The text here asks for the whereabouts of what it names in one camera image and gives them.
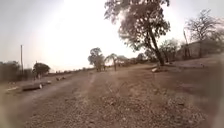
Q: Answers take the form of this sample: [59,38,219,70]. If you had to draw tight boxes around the dark round bush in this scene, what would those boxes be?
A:
[32,62,51,78]

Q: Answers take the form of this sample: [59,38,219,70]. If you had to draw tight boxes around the long lying log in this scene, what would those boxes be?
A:
[21,82,45,92]

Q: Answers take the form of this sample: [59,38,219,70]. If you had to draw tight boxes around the pale stone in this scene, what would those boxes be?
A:
[150,66,162,74]

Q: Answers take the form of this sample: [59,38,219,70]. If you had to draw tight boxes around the brown dirt road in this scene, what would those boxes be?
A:
[0,63,224,128]

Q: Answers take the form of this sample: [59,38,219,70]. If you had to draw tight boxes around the bare branchy tree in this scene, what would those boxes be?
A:
[183,8,224,59]

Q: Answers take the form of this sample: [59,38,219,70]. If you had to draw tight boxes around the dark thicket of trees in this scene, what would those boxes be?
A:
[0,60,34,83]

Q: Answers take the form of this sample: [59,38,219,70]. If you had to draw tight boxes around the low building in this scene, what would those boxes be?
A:
[175,38,224,62]

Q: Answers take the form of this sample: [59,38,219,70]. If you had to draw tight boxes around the wooden pole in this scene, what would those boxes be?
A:
[19,44,25,77]

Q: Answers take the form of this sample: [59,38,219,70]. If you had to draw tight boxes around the short lying log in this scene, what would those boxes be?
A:
[55,76,67,82]

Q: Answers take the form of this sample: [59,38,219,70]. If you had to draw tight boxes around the large leaning tree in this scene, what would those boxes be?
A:
[103,0,172,67]

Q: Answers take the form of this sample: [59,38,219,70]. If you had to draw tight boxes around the small round tree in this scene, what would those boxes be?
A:
[87,47,106,73]

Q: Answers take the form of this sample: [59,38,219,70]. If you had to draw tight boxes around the small palm-like tree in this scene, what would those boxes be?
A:
[105,53,120,72]

